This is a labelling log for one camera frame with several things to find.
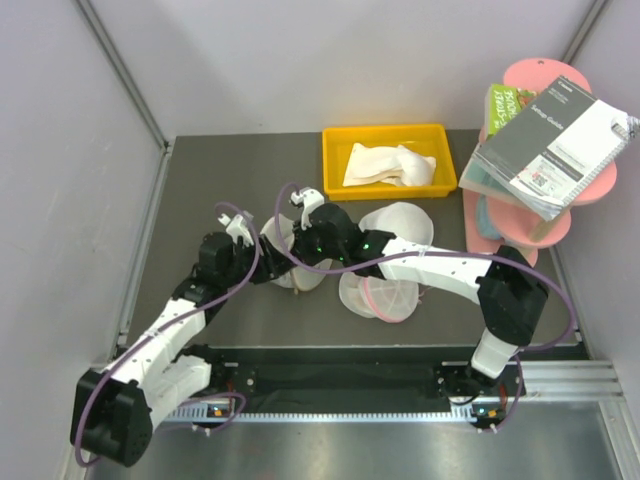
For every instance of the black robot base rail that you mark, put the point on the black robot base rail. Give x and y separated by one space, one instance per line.
350 380

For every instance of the grey spiral setup guide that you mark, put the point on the grey spiral setup guide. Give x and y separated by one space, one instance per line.
550 152

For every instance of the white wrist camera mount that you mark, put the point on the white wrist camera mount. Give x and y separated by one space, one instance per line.
308 199
238 227

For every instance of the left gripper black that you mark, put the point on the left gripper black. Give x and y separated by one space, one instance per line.
271 265

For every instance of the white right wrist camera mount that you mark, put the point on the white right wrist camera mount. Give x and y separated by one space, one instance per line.
308 199

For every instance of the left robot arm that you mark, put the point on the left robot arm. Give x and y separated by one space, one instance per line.
117 409

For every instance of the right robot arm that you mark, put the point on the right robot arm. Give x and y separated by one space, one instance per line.
509 292

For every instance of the mesh laundry bag pink trim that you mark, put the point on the mesh laundry bag pink trim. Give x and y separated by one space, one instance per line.
391 301

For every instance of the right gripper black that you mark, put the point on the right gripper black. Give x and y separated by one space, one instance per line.
301 250

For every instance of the green storey house book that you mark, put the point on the green storey house book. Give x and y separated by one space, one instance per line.
502 104

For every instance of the beige bra in tray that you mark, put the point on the beige bra in tray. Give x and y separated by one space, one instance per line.
397 166

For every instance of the yellow plastic tray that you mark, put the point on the yellow plastic tray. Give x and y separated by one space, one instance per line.
424 139

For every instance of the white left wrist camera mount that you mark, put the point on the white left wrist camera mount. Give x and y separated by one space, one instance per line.
238 227

